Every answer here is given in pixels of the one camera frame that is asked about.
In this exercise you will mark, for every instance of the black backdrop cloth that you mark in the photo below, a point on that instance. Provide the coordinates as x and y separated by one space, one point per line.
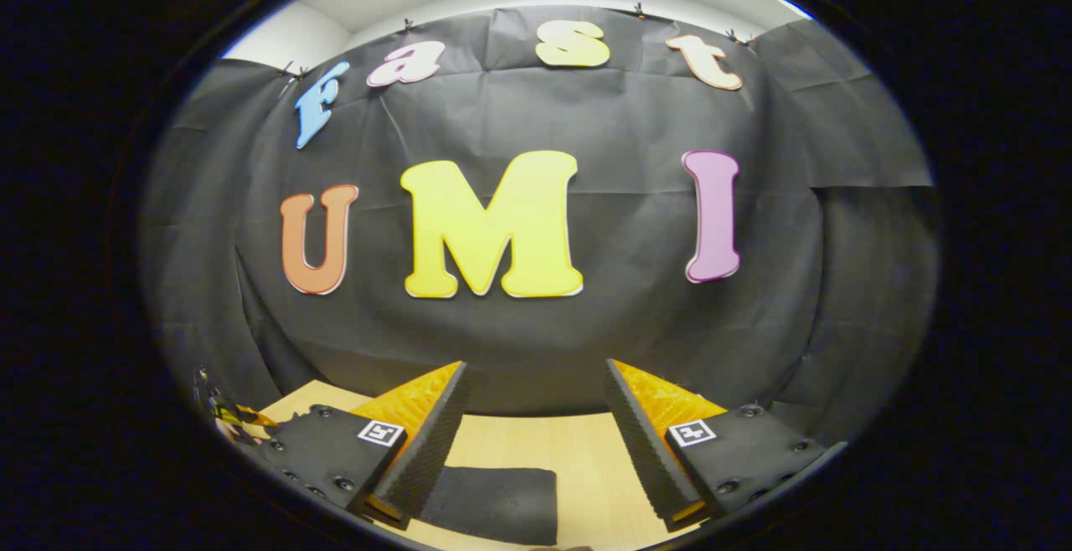
628 115

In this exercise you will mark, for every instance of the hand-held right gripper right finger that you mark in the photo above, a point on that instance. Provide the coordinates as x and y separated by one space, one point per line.
645 450

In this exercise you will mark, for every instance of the black jeans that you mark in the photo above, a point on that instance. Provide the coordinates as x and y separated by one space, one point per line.
494 501

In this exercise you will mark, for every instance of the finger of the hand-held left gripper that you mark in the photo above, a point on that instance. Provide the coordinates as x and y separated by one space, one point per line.
234 413

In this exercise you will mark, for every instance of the row of black cloth clips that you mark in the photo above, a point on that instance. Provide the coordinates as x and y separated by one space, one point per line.
408 26

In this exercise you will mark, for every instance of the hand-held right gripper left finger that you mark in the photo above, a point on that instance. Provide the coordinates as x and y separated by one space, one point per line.
431 450

